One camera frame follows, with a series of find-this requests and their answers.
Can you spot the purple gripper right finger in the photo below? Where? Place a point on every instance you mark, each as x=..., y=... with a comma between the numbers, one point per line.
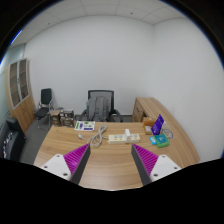
x=150, y=166

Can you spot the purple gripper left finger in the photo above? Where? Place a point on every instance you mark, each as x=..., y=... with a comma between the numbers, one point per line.
x=69, y=166

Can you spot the white charger plug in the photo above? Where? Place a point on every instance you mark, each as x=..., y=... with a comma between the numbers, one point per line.
x=127, y=135

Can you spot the blue small box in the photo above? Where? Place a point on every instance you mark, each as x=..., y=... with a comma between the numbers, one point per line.
x=152, y=140

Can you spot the green box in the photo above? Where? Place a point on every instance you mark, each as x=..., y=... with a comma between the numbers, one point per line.
x=161, y=140

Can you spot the small brown cardboard box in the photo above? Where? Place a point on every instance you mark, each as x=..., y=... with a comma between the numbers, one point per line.
x=148, y=130

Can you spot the purple box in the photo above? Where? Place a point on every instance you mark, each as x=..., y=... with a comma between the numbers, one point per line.
x=156, y=128

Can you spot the white sheet with coloured stickers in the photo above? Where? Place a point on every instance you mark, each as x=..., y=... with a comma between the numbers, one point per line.
x=85, y=126

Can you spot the white power strip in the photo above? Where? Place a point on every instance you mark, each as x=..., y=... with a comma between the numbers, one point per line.
x=121, y=138

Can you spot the brown cardboard boxes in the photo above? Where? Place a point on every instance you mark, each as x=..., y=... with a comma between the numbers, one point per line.
x=64, y=118

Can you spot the wooden side cabinet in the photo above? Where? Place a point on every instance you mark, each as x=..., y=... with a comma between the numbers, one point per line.
x=142, y=108

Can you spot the grey backpack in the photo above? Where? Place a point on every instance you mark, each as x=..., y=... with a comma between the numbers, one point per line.
x=98, y=109

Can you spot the black visitor chair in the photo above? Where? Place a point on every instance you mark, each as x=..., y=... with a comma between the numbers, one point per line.
x=45, y=105

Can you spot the black office chair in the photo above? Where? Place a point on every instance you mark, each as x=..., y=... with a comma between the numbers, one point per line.
x=109, y=95

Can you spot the black leather sofa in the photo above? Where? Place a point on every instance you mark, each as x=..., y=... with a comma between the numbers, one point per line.
x=12, y=140

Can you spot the wooden bookcase with glass doors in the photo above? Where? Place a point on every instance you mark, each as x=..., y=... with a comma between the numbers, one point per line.
x=19, y=93

